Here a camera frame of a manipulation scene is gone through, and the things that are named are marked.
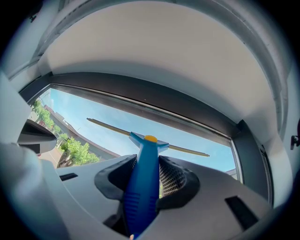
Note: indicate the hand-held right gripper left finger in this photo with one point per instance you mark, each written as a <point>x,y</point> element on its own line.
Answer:
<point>82,182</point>

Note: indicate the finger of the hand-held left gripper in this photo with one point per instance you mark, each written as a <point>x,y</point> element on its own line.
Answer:
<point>35,138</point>

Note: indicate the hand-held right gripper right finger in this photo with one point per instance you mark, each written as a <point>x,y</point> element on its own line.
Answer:
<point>211,187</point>

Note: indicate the blue squeegee with brass blade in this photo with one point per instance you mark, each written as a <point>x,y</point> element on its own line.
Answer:
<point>140,187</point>

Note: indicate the large window glass pane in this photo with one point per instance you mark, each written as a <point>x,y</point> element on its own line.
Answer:
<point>105,110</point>

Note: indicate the row of small street trees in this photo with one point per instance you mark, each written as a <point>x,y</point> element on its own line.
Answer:
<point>43,114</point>

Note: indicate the leaning roadside tree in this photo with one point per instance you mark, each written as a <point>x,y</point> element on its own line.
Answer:
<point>79,152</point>

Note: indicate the long dark grey building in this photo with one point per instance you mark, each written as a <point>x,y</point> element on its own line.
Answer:
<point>98,146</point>

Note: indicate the narrow window glass pane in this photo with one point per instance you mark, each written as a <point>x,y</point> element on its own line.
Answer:
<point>267,175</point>

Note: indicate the black window frame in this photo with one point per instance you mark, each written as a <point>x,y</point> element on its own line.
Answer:
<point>140,93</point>

